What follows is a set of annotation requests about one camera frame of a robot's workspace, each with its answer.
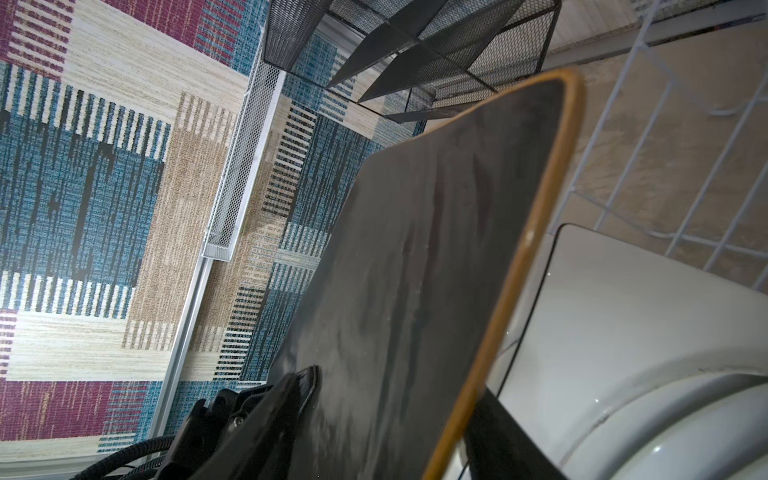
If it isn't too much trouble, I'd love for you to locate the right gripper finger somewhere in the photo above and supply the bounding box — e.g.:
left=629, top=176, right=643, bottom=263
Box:
left=463, top=390, right=566, bottom=479

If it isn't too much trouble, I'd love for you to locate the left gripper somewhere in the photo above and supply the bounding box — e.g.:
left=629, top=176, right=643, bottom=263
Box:
left=155, top=365, right=319, bottom=479

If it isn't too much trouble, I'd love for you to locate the white square plate black rim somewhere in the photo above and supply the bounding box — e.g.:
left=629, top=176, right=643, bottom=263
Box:
left=487, top=224, right=767, bottom=479

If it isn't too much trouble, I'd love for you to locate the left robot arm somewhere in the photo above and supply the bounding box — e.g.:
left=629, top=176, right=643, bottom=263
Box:
left=75, top=365, right=320, bottom=479

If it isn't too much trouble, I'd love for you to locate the black mesh shelf rack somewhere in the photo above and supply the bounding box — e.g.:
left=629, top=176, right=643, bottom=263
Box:
left=262, top=1, right=562, bottom=123

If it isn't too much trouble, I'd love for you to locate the white mesh wall basket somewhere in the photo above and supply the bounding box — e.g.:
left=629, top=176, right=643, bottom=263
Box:
left=202, top=33, right=285, bottom=262

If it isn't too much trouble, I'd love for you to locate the white wire dish rack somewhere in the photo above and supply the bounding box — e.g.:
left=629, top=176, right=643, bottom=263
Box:
left=547, top=1, right=767, bottom=292

